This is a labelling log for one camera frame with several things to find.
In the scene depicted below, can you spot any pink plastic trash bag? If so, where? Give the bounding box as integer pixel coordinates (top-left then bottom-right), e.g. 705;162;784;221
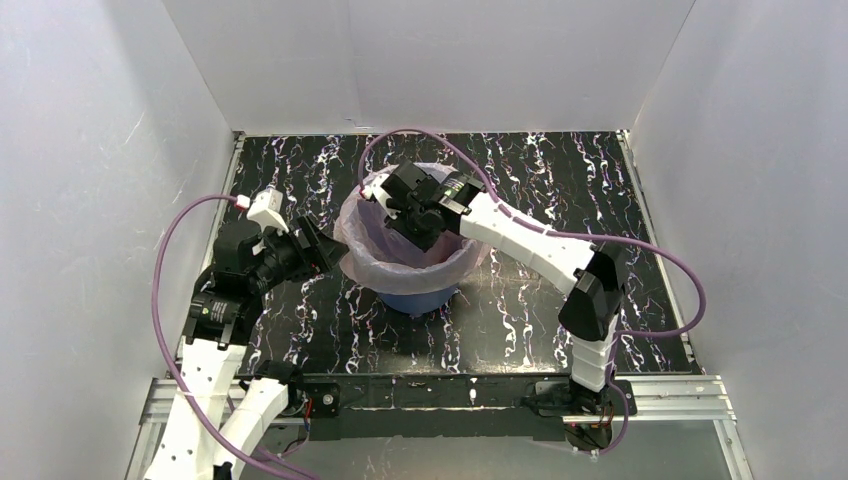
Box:
333;188;491;295

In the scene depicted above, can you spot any blue plastic trash bin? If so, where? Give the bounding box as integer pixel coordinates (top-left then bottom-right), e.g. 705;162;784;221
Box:
377;284;459;317

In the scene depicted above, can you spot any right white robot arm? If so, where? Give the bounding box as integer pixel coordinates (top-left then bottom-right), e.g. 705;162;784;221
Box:
362;161;626;409

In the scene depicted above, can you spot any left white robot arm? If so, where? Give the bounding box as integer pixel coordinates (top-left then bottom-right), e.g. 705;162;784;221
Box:
145;217;348;479

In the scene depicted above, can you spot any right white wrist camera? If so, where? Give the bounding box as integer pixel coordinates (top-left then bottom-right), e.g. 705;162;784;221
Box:
360;173;395;217

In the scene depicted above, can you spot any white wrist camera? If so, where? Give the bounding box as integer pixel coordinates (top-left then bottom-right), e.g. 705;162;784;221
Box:
360;173;395;217
235;187;289;234

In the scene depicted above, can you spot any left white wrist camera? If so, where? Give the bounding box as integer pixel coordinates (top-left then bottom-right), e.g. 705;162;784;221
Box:
235;187;289;234

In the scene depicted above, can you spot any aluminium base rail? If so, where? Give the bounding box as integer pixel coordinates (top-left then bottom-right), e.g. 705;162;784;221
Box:
129;374;753;480

